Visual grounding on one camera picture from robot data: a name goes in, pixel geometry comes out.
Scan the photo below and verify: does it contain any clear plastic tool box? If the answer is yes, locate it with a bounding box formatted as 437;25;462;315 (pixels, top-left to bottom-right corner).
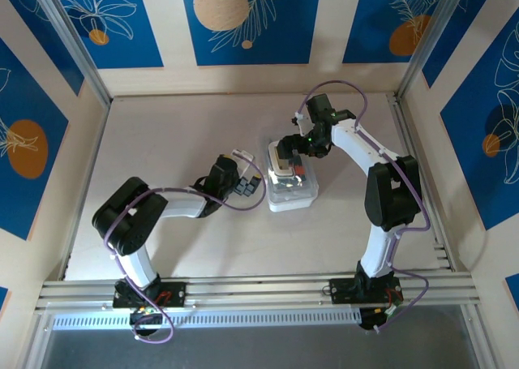
265;139;320;213

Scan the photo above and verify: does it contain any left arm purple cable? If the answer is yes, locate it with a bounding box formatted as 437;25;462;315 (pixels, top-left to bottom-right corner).
104;149;268;344

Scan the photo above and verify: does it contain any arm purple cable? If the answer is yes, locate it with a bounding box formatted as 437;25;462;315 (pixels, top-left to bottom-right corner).
104;149;268;344
295;79;431;334

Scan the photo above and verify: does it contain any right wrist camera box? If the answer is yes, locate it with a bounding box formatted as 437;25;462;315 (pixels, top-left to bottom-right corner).
290;111;311;135

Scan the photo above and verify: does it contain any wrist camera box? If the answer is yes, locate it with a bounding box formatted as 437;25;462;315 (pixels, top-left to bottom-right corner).
229;148;256;175
290;111;311;135

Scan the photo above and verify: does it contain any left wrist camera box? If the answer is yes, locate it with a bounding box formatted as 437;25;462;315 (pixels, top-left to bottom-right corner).
229;148;256;175

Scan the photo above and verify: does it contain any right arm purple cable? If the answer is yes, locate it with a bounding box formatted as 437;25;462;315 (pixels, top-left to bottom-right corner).
295;79;431;334

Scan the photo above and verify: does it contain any aluminium side rail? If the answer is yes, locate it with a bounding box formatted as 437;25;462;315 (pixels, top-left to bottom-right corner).
387;92;457;272

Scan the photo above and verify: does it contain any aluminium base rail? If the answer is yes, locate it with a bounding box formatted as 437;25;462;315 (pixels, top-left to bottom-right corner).
35;272;483;316

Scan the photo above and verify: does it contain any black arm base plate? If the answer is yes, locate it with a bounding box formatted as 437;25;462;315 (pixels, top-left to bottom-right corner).
112;281;187;309
328;277;405;305

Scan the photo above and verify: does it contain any aluminium frame post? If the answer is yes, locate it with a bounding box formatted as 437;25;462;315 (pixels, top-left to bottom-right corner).
395;0;467;99
30;0;114;107

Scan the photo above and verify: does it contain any slotted grey cable duct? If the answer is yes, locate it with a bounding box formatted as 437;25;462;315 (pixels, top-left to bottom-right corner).
51;307;362;332

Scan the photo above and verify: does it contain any aluminium frame leg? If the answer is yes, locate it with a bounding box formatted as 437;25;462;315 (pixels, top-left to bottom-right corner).
460;303;495;369
22;314;56;369

